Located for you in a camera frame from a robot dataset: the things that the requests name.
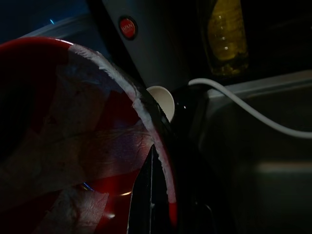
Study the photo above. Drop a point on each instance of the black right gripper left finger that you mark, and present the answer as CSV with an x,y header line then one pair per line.
x,y
146,200

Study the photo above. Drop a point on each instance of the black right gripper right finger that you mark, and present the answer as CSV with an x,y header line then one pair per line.
x,y
197,219

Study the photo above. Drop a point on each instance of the red bowl with white tape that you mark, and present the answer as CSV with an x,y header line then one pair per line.
x,y
73,122

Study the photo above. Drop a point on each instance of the stainless steel sink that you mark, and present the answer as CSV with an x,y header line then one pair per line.
x,y
256,182

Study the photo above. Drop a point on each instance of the grey flask with red badge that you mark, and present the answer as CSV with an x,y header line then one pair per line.
x,y
151,36

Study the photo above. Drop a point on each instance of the yellow cooking oil bottle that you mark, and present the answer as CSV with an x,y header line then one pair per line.
x,y
226,44

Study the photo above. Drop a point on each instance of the white plastic container stack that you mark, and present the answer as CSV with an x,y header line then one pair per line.
x,y
73,26

